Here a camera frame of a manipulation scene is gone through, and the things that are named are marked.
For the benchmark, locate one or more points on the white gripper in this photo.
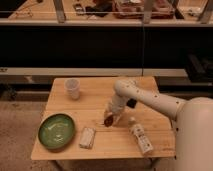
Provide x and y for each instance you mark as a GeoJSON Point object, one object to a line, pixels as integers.
{"type": "Point", "coordinates": [115, 107]}

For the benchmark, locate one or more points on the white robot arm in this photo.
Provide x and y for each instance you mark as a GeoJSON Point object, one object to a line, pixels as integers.
{"type": "Point", "coordinates": [194, 120]}

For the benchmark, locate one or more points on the green ceramic bowl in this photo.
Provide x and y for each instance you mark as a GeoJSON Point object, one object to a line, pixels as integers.
{"type": "Point", "coordinates": [56, 131]}

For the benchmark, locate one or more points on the black phone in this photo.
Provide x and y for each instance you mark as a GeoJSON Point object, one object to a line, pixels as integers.
{"type": "Point", "coordinates": [131, 103]}

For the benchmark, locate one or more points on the white plastic bottle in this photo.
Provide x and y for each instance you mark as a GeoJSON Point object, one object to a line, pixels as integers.
{"type": "Point", "coordinates": [138, 132]}

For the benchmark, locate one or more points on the wooden table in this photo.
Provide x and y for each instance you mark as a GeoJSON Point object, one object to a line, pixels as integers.
{"type": "Point", "coordinates": [109, 142]}

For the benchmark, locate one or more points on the translucent plastic cup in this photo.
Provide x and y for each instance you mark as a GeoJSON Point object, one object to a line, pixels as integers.
{"type": "Point", "coordinates": [72, 87]}

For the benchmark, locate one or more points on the tray of items on shelf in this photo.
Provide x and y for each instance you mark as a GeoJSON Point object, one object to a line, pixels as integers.
{"type": "Point", "coordinates": [135, 9]}

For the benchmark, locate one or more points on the black device on shelf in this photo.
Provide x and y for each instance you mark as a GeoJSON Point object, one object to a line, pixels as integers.
{"type": "Point", "coordinates": [79, 9]}

